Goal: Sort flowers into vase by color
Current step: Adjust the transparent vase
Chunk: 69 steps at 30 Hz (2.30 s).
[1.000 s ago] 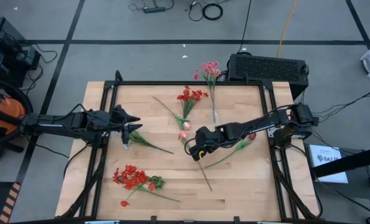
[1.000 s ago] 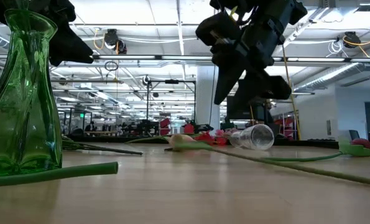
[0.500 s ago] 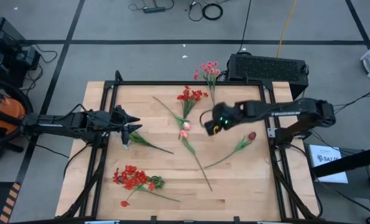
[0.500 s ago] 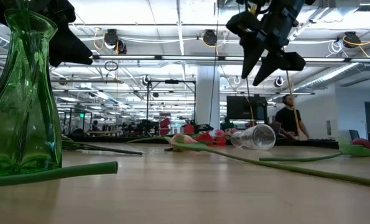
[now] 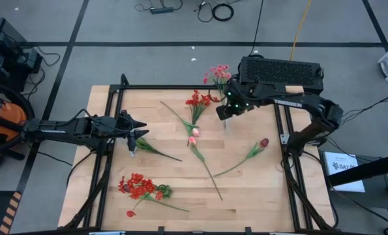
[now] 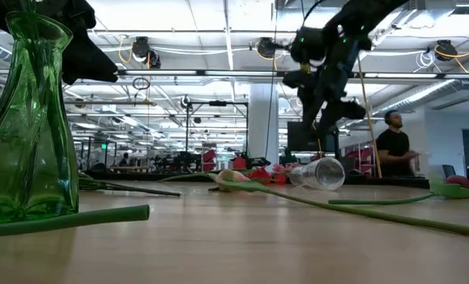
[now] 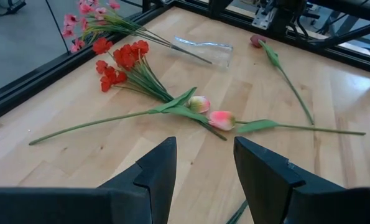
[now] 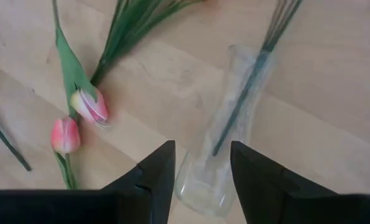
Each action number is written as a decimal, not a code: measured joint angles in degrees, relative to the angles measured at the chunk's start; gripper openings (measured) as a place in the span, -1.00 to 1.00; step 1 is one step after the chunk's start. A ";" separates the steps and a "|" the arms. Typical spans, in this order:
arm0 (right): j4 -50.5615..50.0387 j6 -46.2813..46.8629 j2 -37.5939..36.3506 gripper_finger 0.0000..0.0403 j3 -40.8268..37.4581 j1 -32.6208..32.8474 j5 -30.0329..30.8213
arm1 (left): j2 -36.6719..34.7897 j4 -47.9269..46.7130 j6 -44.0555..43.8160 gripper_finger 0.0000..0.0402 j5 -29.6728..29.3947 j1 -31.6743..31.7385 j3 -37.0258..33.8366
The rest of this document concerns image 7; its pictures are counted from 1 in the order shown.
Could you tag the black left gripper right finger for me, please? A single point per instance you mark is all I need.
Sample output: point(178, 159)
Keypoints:
point(296, 199)

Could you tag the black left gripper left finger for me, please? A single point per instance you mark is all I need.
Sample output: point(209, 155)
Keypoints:
point(79, 205)

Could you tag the white veined artificial flower bunch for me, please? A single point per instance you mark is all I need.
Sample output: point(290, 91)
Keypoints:
point(237, 214)

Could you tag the bright pink artificial tulip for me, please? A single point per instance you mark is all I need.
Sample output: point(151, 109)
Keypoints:
point(222, 120)

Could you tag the pale pink-green artificial tulip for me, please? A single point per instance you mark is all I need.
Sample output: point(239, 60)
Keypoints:
point(198, 104)

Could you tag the red artificial flower bunch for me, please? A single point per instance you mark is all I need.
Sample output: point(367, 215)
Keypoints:
point(124, 57)

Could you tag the clear glass vase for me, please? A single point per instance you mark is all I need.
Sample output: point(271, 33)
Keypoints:
point(212, 51)

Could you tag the pink artificial flower bunch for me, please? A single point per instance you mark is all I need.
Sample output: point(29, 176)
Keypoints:
point(69, 20)

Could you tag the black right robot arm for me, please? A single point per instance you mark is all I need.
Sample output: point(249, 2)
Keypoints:
point(284, 18)

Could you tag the dark red artificial tulip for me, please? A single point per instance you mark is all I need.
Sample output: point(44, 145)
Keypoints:
point(257, 40)

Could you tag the black metal table frame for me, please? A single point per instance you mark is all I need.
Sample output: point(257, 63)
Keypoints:
point(16, 93)

